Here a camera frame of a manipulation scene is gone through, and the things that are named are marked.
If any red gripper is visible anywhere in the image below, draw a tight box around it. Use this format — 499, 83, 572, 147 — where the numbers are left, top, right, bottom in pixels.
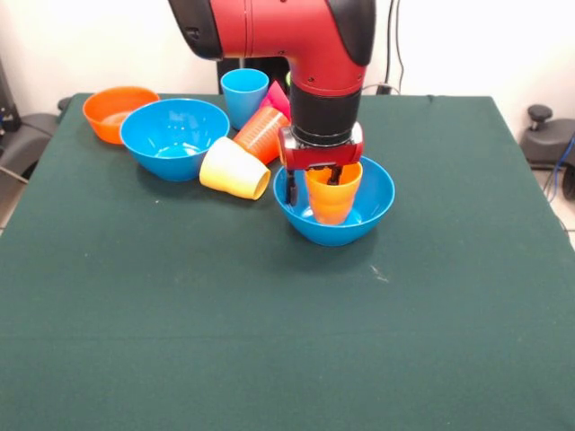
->
277, 122, 366, 207

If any light orange cup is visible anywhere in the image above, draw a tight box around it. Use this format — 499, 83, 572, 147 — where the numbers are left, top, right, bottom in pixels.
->
304, 162, 364, 225

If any large blue bowl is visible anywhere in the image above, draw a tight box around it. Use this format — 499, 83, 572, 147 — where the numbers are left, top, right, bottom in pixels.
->
119, 98, 232, 183
272, 154, 396, 247

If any yellow cup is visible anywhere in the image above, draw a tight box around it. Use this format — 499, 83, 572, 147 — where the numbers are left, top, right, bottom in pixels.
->
199, 136, 272, 201

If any pink bowl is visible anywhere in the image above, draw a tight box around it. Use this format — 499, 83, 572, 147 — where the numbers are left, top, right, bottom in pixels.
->
260, 80, 292, 114

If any orange bowl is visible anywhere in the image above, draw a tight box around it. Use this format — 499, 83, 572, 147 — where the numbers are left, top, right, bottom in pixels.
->
82, 85, 162, 145

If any blue cup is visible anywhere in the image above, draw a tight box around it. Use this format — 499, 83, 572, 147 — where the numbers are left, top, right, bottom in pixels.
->
219, 67, 270, 132

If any dark green tablecloth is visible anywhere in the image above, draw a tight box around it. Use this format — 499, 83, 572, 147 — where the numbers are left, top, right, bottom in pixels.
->
0, 92, 575, 431

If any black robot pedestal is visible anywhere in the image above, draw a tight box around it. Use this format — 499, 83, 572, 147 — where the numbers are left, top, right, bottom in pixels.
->
217, 56, 289, 95

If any black hanging cable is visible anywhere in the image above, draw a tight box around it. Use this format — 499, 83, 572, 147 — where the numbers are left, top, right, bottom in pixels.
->
358, 0, 408, 96

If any grey pedestal foot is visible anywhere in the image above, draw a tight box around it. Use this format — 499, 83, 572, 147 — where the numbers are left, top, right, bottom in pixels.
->
520, 104, 575, 170
0, 96, 73, 180

